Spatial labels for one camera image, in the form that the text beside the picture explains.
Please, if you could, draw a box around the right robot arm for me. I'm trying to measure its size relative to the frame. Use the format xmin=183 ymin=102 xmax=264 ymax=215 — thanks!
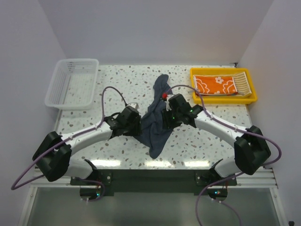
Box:
xmin=162 ymin=93 xmax=271 ymax=185

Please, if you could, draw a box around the yellow striped Doraemon towel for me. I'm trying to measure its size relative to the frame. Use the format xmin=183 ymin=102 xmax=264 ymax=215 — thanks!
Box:
xmin=193 ymin=72 xmax=252 ymax=98

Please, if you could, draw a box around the dark grey towel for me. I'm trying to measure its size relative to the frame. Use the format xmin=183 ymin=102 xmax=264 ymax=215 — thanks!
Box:
xmin=136 ymin=74 xmax=173 ymax=159

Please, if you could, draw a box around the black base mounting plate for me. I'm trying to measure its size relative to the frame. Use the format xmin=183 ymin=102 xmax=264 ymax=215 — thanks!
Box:
xmin=70 ymin=160 xmax=237 ymax=197

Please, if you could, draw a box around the orange white patterned cloth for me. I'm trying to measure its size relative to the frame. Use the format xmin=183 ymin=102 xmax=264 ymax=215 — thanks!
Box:
xmin=192 ymin=75 xmax=238 ymax=96

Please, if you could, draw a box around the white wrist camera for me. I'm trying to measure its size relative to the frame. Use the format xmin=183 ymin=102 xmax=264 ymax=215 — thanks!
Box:
xmin=128 ymin=102 xmax=139 ymax=110
xmin=165 ymin=98 xmax=172 ymax=111

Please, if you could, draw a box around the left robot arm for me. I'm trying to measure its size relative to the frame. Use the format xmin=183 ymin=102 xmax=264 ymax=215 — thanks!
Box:
xmin=32 ymin=105 xmax=142 ymax=185

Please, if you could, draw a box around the yellow plastic tray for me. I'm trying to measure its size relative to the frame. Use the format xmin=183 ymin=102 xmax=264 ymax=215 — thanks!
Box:
xmin=190 ymin=68 xmax=257 ymax=105

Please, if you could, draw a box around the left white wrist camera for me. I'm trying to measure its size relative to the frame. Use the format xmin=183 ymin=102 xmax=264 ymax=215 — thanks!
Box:
xmin=128 ymin=102 xmax=139 ymax=110

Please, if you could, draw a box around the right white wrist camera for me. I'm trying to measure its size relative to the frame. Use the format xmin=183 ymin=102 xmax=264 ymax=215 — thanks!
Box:
xmin=165 ymin=98 xmax=172 ymax=111

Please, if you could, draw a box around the white plastic laundry basket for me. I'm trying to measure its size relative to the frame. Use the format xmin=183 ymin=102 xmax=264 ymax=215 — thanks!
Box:
xmin=44 ymin=58 xmax=99 ymax=110

